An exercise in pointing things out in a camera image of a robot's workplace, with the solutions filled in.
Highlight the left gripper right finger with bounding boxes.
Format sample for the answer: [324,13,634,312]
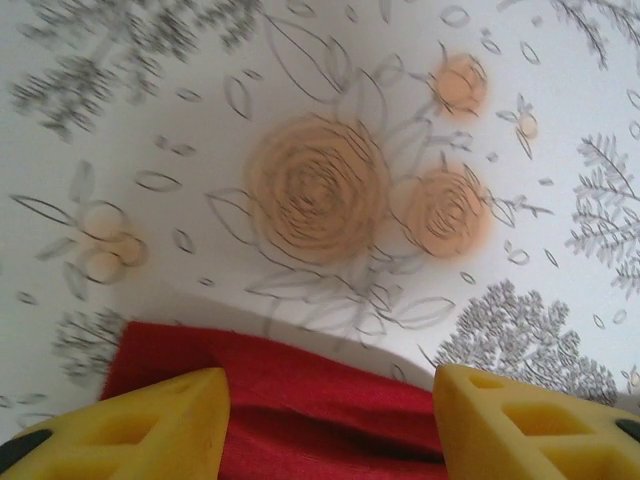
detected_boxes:
[431,363,640,480]

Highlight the red t-shirt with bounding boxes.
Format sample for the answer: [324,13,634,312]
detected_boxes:
[97,319,451,480]

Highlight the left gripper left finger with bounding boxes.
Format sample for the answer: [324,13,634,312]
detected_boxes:
[0,367,232,480]

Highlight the floral tablecloth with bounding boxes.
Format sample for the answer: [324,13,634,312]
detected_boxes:
[0,0,640,480]

